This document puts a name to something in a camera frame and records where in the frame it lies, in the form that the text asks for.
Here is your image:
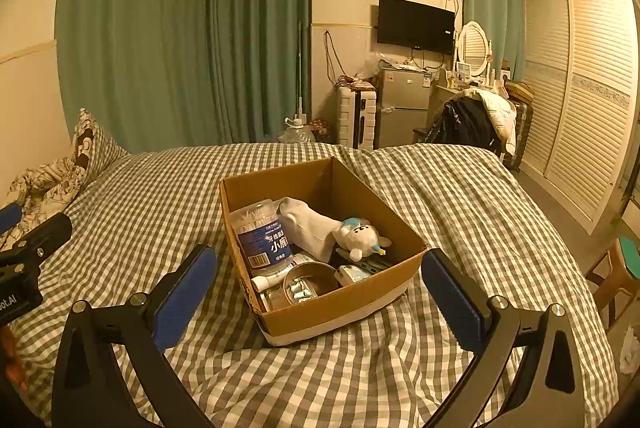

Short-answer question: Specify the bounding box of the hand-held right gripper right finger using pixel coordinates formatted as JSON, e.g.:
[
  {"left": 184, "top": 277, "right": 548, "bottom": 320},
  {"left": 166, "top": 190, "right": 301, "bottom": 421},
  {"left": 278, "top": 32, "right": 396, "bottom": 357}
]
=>
[{"left": 421, "top": 248, "right": 587, "bottom": 428}]

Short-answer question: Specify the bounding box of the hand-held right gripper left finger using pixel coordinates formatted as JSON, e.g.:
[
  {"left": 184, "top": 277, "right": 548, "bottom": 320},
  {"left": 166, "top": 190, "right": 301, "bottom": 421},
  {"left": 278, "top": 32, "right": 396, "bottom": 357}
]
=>
[{"left": 51, "top": 244, "right": 219, "bottom": 428}]

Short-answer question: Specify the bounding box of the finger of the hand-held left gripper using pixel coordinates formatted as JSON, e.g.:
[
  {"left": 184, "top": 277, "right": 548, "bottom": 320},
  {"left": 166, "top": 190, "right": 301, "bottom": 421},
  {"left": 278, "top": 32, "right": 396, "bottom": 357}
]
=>
[
  {"left": 0, "top": 212, "right": 74, "bottom": 267},
  {"left": 0, "top": 202, "right": 25, "bottom": 237}
]

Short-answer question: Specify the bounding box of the white squeeze tube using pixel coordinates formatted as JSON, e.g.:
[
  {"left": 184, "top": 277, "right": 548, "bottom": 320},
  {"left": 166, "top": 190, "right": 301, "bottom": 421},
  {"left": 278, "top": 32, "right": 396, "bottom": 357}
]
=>
[{"left": 251, "top": 269, "right": 301, "bottom": 293}]

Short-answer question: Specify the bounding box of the clear plastic jar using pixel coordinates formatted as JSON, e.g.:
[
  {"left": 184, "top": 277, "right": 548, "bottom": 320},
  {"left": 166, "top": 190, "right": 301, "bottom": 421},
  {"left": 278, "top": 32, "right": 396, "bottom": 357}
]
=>
[{"left": 229, "top": 199, "right": 301, "bottom": 279}]

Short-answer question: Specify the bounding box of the white tissue packet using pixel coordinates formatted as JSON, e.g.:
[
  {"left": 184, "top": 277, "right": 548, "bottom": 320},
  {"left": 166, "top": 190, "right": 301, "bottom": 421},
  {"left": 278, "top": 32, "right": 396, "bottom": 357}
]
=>
[{"left": 336, "top": 264, "right": 375, "bottom": 288}]

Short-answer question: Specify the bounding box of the white printed packet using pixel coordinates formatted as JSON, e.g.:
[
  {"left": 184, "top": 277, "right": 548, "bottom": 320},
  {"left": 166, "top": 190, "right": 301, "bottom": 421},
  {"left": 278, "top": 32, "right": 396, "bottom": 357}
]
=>
[{"left": 286, "top": 282, "right": 316, "bottom": 302}]

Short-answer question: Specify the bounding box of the white plush toy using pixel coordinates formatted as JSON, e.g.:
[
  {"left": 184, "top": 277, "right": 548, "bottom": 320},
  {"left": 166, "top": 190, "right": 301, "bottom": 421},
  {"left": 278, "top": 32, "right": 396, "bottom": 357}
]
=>
[{"left": 332, "top": 216, "right": 394, "bottom": 262}]

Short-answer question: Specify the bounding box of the brown cardboard box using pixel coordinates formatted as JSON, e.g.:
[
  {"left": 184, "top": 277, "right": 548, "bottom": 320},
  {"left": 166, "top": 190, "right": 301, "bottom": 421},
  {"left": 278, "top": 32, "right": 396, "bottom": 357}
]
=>
[{"left": 219, "top": 156, "right": 429, "bottom": 348}]

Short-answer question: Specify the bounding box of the beige tape roll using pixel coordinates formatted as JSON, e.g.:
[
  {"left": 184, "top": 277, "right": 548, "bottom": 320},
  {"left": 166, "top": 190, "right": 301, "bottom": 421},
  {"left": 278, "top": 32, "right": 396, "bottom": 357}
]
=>
[{"left": 282, "top": 260, "right": 339, "bottom": 307}]

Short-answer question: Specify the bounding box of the white sock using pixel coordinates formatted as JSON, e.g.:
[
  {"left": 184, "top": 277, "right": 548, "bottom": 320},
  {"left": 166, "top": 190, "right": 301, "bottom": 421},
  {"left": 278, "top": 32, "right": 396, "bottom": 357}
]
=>
[{"left": 276, "top": 196, "right": 346, "bottom": 265}]

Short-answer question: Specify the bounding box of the person's left hand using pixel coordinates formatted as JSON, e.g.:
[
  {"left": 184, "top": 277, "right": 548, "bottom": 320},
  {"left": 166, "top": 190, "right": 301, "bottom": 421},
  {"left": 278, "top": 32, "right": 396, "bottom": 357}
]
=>
[{"left": 0, "top": 325, "right": 30, "bottom": 393}]

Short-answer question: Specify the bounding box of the floral quilt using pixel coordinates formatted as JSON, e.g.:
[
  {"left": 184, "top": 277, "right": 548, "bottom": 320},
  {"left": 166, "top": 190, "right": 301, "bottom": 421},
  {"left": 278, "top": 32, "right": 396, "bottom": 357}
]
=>
[{"left": 4, "top": 155, "right": 84, "bottom": 229}]

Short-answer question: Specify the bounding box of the grey checked bed cover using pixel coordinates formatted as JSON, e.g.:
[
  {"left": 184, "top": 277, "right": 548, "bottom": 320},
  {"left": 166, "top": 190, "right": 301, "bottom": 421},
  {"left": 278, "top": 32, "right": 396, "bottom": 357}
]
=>
[{"left": 0, "top": 140, "right": 621, "bottom": 428}]

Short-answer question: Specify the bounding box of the patterned pillow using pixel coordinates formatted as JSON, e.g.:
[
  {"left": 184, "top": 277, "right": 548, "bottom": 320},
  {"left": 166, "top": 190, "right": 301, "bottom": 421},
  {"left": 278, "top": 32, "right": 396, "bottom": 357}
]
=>
[{"left": 70, "top": 108, "right": 132, "bottom": 182}]

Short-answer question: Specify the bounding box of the wooden stool green cushion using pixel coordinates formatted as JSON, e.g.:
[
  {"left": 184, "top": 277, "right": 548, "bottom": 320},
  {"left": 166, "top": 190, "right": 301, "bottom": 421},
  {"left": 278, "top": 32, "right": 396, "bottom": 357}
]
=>
[{"left": 585, "top": 235, "right": 640, "bottom": 330}]

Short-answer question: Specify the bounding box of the silver suitcase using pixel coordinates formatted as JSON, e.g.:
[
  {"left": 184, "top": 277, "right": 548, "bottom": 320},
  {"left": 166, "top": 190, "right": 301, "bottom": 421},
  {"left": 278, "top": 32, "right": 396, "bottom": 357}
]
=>
[{"left": 502, "top": 100, "right": 534, "bottom": 172}]

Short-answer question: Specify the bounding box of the black jacket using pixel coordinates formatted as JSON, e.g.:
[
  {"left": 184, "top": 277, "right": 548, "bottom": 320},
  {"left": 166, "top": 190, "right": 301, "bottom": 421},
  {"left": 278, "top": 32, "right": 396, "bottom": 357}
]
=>
[{"left": 425, "top": 97, "right": 501, "bottom": 152}]

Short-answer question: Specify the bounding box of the white plastic bag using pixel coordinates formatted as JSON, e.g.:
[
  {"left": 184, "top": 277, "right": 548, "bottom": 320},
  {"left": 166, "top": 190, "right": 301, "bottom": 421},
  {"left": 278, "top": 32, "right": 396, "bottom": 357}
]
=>
[{"left": 620, "top": 325, "right": 640, "bottom": 377}]

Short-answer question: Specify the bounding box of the clear water jug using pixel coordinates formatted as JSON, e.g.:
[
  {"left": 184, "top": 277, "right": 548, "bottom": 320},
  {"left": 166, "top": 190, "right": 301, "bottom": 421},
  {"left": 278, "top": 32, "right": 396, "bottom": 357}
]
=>
[{"left": 277, "top": 115, "right": 316, "bottom": 145}]

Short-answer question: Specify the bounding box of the white padded jacket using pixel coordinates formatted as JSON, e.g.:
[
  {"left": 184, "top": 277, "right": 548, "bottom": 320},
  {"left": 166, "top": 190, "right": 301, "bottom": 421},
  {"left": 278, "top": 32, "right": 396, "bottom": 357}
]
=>
[{"left": 460, "top": 88, "right": 519, "bottom": 157}]

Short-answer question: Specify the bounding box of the silver small fridge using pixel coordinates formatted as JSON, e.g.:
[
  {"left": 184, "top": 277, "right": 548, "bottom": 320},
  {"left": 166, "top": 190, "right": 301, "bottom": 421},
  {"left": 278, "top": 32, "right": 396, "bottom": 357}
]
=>
[{"left": 374, "top": 67, "right": 432, "bottom": 150}]

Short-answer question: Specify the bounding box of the white ribbed suitcase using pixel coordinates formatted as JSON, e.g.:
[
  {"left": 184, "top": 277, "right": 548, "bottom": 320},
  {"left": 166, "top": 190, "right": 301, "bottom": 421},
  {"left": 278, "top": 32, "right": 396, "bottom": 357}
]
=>
[{"left": 336, "top": 84, "right": 378, "bottom": 152}]

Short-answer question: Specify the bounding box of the patterned bag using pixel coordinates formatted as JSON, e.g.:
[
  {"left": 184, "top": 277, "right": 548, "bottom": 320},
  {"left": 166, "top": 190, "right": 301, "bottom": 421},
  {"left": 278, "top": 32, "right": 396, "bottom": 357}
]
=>
[{"left": 307, "top": 118, "right": 337, "bottom": 144}]

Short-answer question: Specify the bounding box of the brown wicker basket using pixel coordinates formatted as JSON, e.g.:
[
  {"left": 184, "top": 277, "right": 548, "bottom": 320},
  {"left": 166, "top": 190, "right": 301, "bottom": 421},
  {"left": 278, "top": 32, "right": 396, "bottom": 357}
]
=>
[{"left": 505, "top": 80, "right": 536, "bottom": 104}]

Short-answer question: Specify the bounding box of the white louvred wardrobe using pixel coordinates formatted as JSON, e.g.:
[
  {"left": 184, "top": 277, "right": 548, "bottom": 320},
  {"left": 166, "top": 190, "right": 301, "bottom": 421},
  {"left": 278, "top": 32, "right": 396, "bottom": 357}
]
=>
[{"left": 520, "top": 0, "right": 636, "bottom": 236}]

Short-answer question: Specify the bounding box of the brown clutter on suitcase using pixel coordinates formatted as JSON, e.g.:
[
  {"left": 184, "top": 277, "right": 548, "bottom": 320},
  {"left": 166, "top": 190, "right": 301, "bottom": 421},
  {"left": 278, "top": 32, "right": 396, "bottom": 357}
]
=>
[{"left": 336, "top": 73, "right": 376, "bottom": 92}]

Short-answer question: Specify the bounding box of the wide green curtain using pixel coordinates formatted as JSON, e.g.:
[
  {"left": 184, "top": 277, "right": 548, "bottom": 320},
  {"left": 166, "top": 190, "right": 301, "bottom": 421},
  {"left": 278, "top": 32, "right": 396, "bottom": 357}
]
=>
[{"left": 57, "top": 0, "right": 313, "bottom": 154}]

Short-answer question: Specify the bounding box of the clear plastic bag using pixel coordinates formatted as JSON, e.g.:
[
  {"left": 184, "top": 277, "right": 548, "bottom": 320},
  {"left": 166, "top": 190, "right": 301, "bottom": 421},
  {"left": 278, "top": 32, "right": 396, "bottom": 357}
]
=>
[{"left": 362, "top": 57, "right": 391, "bottom": 79}]

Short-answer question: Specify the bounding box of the white oval vanity mirror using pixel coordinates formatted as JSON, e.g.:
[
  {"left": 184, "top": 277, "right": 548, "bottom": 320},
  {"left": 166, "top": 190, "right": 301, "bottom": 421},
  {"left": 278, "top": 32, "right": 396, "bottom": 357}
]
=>
[{"left": 456, "top": 21, "right": 494, "bottom": 82}]

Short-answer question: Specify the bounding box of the thin white pole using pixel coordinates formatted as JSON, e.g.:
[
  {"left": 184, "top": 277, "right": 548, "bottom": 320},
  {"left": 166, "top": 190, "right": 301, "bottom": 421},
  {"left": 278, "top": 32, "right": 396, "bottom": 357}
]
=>
[{"left": 296, "top": 20, "right": 305, "bottom": 119}]

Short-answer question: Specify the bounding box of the hanging wall cable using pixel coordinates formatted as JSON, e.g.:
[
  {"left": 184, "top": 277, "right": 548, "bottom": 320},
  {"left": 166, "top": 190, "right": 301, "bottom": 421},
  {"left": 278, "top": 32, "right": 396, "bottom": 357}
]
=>
[{"left": 322, "top": 29, "right": 341, "bottom": 82}]

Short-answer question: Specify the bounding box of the black wall television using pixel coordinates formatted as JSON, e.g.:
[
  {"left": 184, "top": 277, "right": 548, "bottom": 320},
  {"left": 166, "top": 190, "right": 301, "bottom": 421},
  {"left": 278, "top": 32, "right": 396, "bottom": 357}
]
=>
[{"left": 376, "top": 0, "right": 457, "bottom": 55}]

